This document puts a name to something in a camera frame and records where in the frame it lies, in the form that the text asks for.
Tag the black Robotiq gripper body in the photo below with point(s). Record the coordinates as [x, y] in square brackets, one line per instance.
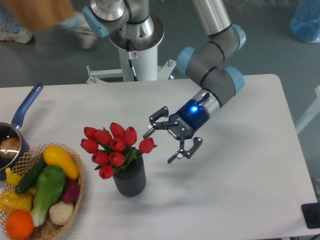
[191, 116]

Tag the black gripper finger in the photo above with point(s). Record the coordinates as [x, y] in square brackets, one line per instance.
[182, 152]
[160, 120]

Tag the red tulip bouquet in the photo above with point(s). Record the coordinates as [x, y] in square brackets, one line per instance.
[114, 150]

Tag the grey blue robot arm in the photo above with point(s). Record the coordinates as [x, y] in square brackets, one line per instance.
[136, 33]

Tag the dark grey ribbed vase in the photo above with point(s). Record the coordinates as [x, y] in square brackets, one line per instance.
[131, 181]

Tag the yellow squash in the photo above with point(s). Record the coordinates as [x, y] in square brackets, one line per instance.
[55, 155]

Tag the purple red radish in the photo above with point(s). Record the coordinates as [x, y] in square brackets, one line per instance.
[71, 192]

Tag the green bok choy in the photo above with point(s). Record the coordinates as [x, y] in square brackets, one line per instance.
[49, 186]

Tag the woven wicker basket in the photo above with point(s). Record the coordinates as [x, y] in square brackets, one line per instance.
[48, 230]

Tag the white garlic bulb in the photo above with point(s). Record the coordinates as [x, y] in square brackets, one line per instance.
[61, 212]

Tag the dark green cucumber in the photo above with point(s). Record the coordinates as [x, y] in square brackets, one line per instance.
[30, 177]

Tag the black device at edge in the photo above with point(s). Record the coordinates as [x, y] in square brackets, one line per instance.
[311, 214]

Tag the blue translucent container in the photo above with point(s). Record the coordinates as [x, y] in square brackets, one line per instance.
[305, 22]

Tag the brown bread roll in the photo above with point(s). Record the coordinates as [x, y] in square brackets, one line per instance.
[9, 148]

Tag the yellow banana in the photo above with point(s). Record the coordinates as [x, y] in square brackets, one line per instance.
[13, 179]

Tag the white sneaker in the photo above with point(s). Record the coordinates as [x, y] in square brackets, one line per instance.
[24, 36]

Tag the yellow bell pepper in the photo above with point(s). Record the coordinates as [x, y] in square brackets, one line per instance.
[11, 202]

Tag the orange fruit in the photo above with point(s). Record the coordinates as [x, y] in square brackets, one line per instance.
[19, 225]

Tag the person in brown coat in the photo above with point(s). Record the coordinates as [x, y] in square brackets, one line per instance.
[39, 15]

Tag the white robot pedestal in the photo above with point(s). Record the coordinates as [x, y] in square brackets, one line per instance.
[136, 66]

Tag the white frame at right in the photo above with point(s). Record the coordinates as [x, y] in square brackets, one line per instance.
[310, 113]

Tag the blue handled saucepan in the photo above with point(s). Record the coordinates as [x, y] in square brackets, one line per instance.
[11, 130]

